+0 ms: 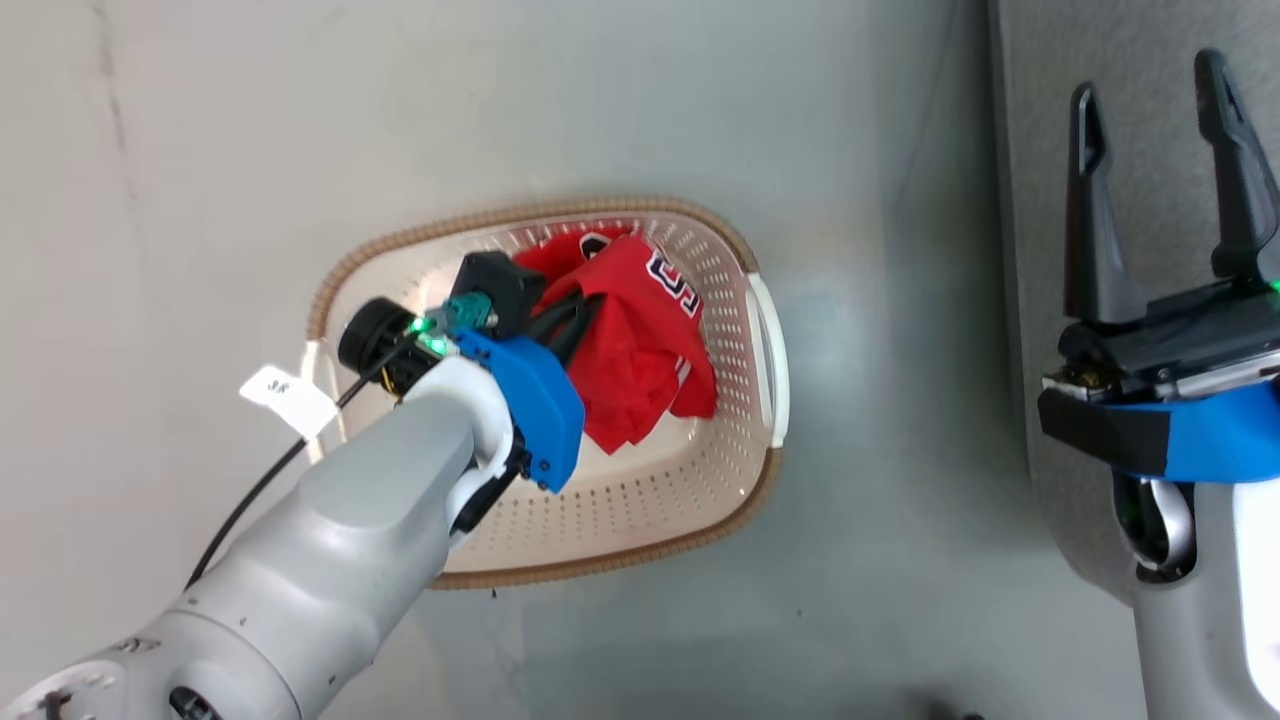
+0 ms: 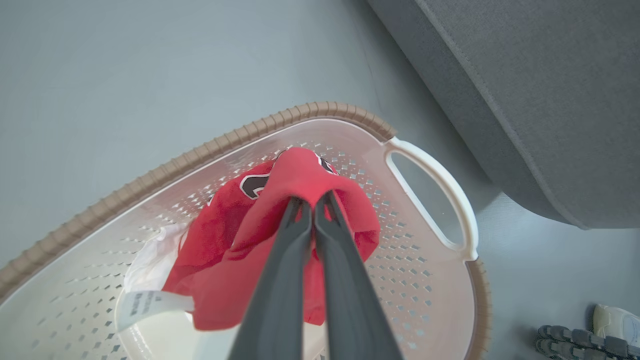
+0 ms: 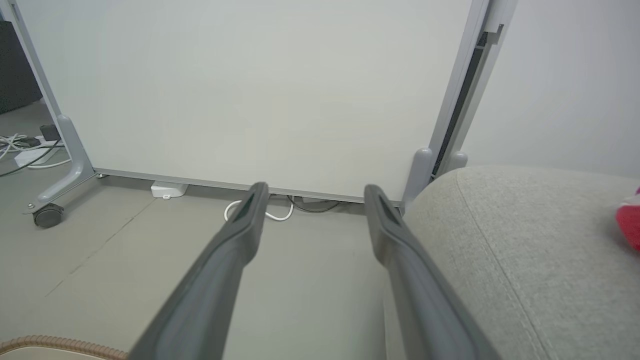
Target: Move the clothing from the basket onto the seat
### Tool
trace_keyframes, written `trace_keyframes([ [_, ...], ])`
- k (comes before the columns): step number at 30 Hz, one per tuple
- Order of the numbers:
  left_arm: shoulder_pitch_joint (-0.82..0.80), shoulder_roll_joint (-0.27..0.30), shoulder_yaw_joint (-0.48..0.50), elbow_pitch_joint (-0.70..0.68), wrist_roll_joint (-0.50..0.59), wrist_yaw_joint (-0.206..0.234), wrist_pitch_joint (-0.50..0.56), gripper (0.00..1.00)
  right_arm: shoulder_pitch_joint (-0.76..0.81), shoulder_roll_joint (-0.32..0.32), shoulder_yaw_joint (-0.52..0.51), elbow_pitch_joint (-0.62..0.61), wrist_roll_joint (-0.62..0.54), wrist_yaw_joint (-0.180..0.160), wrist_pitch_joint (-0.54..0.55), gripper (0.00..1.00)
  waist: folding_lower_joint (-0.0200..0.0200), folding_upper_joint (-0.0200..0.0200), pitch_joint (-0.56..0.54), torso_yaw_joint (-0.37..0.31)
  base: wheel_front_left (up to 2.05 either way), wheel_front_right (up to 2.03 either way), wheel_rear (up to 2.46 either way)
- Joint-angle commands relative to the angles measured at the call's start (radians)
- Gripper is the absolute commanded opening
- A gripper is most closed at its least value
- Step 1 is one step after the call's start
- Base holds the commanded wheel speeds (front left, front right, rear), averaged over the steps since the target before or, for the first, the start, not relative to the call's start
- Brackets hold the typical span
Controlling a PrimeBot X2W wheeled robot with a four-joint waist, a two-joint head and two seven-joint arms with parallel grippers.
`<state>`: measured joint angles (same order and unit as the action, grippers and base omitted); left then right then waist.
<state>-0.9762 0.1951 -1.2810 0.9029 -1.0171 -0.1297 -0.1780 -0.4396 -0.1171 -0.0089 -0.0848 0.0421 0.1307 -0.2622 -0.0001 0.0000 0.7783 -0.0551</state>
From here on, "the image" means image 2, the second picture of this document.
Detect red sports jersey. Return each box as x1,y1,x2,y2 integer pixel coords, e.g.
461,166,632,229
162,147,381,332

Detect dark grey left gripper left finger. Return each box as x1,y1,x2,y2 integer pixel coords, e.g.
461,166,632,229
227,196,314,360

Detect white shoe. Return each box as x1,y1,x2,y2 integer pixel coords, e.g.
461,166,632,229
592,303,640,349

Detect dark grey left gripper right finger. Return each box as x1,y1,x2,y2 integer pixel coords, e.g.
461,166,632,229
313,190,404,360

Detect beige perforated laundry basket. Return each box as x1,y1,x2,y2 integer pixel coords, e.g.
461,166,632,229
0,101,492,360

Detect dark grey treaded shoe sole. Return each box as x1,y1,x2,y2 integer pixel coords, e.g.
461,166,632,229
534,324,640,360

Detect white garment with label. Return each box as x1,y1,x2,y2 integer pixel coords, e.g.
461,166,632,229
114,222,196,334

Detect grey upholstered seat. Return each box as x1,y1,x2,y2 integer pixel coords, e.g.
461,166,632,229
367,0,640,231

